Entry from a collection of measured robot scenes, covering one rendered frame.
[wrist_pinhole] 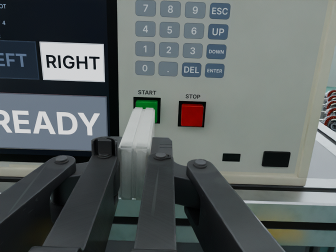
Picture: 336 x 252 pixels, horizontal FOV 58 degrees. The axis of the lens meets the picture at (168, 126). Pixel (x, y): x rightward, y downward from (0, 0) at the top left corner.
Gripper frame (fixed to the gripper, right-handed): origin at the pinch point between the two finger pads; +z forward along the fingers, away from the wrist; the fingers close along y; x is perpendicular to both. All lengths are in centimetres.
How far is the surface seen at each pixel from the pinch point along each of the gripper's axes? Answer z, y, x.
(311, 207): 4.9, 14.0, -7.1
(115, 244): 19.8, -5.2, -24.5
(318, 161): 13.2, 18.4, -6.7
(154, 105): 7.1, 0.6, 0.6
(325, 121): 117, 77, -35
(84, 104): 7.7, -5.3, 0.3
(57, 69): 7.7, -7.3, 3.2
